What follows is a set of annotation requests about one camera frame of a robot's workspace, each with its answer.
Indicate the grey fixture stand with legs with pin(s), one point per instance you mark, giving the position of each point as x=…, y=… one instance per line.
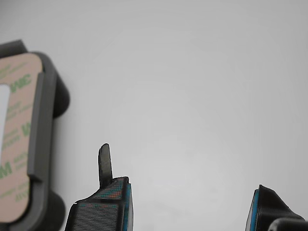
x=45, y=120

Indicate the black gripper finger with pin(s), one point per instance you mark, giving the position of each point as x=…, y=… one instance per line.
x=264, y=209
x=96, y=214

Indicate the white panel with grey window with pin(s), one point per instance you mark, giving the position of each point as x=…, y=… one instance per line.
x=3, y=113

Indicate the beige protective film green print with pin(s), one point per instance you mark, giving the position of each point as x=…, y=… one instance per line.
x=21, y=101

